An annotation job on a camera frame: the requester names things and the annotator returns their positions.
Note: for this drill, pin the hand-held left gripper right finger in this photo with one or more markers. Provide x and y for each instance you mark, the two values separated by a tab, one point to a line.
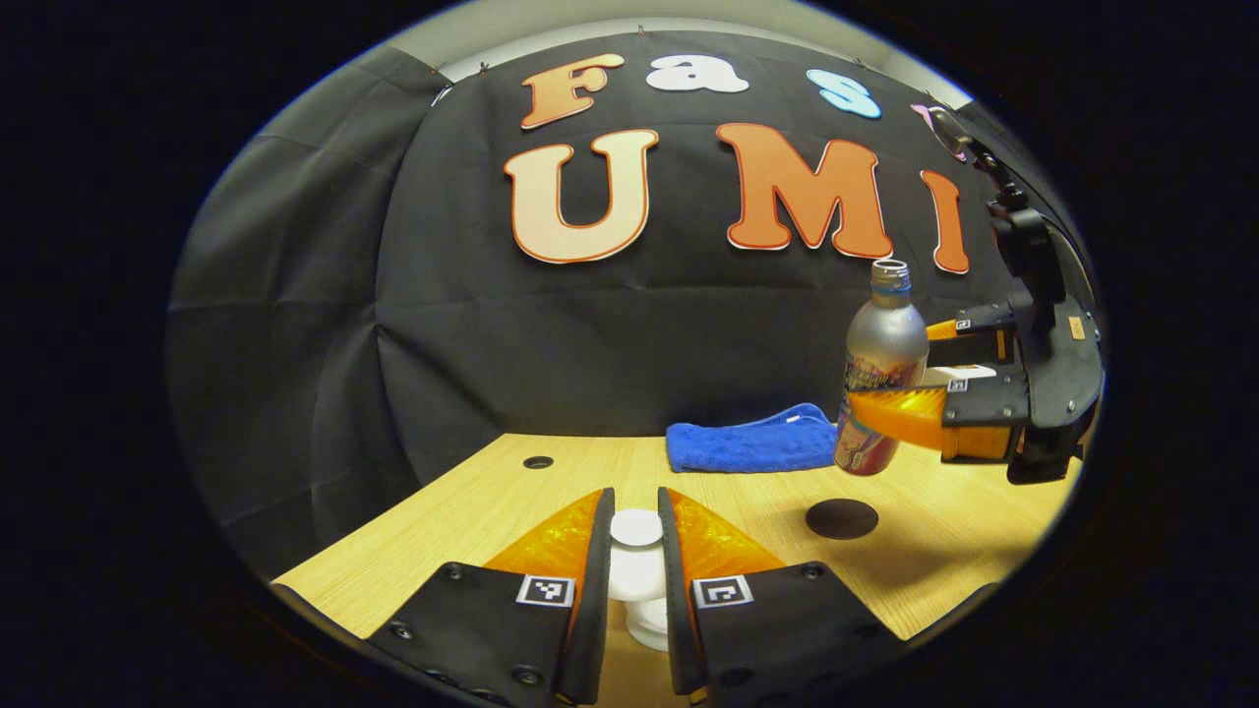
674	615

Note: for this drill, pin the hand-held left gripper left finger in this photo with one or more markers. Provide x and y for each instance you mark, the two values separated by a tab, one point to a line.
598	615

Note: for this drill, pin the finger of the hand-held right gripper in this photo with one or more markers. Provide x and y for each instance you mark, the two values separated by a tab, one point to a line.
974	423
979	344

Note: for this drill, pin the white teacup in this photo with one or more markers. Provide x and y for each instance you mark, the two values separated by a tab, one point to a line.
649	624

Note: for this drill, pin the white teacup lid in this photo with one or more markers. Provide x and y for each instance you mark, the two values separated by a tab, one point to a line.
636	556

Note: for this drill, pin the silver water bottle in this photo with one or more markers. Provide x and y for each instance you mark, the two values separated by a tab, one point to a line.
885	334

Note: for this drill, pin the dark round coaster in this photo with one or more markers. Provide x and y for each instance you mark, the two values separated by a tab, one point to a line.
842	518

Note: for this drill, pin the blue towel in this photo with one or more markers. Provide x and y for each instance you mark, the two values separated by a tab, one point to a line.
748	447

